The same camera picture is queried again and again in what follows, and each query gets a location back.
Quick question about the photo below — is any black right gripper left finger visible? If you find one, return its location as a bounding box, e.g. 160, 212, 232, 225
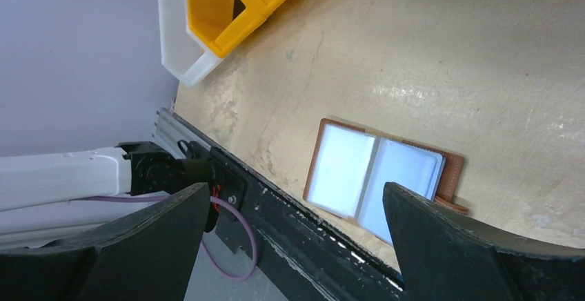
1, 184, 210, 300

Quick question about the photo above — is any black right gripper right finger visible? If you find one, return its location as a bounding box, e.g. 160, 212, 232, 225
383, 182, 584, 300

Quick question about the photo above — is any brown leather card holder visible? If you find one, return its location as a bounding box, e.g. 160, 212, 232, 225
303, 118, 468, 244

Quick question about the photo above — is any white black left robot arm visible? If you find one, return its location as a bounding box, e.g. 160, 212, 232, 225
1, 0, 221, 211

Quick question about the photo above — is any yellow plastic bin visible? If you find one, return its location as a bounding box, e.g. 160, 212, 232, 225
186, 0, 286, 58

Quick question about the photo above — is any white plastic bin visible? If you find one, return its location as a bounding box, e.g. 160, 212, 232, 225
158, 0, 223, 86

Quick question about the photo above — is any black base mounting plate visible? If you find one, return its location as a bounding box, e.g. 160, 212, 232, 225
173, 114, 406, 300

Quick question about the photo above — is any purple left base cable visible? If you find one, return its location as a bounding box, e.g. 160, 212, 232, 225
68, 193, 259, 283

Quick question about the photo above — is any aluminium frame rail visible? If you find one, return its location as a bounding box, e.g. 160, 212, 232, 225
0, 106, 213, 249

